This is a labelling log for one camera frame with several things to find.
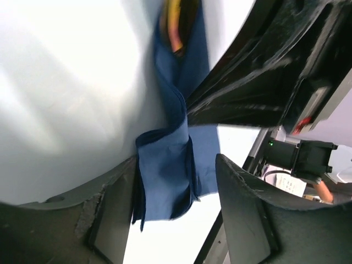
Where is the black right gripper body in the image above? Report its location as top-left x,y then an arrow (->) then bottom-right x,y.
283,1 -> 351,135

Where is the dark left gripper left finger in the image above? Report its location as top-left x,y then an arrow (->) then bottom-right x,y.
1,157 -> 136,263

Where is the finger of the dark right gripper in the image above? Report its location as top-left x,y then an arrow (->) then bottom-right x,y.
187,1 -> 330,128

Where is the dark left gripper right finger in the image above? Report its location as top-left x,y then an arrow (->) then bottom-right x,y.
216,154 -> 351,263

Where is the iridescent spoon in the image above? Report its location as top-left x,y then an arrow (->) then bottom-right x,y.
159,0 -> 200,57

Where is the blue paper napkin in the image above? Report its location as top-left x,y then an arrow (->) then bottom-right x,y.
132,1 -> 220,224

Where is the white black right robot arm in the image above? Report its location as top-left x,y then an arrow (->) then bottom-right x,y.
187,1 -> 351,183

